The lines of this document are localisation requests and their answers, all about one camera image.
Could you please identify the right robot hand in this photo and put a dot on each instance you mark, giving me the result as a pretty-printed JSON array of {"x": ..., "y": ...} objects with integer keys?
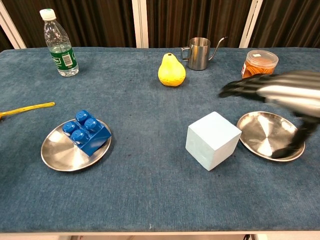
[{"x": 287, "y": 92}]

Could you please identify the light blue block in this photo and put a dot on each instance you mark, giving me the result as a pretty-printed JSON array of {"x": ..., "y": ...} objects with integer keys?
[{"x": 212, "y": 140}]

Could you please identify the blue studded building block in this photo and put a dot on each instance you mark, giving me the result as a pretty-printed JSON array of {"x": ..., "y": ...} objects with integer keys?
[{"x": 93, "y": 140}]

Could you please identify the round steel plate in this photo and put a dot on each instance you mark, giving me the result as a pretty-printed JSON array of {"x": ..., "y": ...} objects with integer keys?
[
  {"x": 60, "y": 155},
  {"x": 262, "y": 132}
]

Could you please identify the clear jar with orange contents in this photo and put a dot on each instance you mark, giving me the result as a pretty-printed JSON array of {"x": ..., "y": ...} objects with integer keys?
[{"x": 257, "y": 63}]

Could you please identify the black pleated curtain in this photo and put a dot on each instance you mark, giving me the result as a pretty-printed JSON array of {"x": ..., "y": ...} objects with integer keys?
[
  {"x": 3, "y": 43},
  {"x": 100, "y": 22},
  {"x": 180, "y": 20},
  {"x": 292, "y": 22}
]

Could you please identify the steel gooseneck pouring kettle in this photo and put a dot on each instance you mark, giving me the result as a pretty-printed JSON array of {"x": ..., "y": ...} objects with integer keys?
[{"x": 198, "y": 55}]

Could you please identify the yellow toy pear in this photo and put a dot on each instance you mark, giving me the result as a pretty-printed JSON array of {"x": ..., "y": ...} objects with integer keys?
[{"x": 171, "y": 72}]

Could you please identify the blue table cloth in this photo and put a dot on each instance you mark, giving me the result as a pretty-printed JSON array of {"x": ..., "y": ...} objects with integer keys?
[{"x": 150, "y": 195}]

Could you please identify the clear plastic water bottle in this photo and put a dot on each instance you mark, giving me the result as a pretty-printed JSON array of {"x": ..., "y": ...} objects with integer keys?
[{"x": 61, "y": 52}]

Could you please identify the yellow tape measure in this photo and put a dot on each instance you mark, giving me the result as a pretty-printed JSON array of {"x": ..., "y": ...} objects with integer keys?
[{"x": 27, "y": 108}]

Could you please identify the white frame post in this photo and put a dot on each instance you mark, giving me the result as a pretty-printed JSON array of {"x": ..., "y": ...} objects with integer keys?
[
  {"x": 12, "y": 32},
  {"x": 251, "y": 25},
  {"x": 140, "y": 25}
]

